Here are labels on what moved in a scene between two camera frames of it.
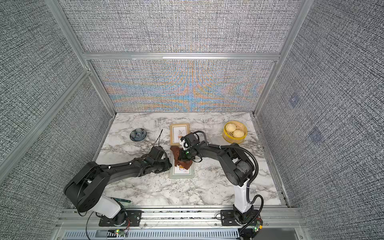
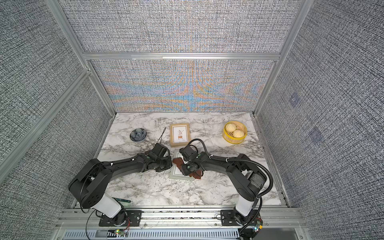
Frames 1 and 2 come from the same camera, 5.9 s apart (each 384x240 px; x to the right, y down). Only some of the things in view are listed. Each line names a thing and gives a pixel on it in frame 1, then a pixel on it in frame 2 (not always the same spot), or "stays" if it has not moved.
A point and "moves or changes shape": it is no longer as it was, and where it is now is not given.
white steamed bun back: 230,127 stays
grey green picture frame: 180,171 stays
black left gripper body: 161,167 stays
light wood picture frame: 177,130 stays
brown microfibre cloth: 185,164 moves or changes shape
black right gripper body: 186,154 -> 187,168
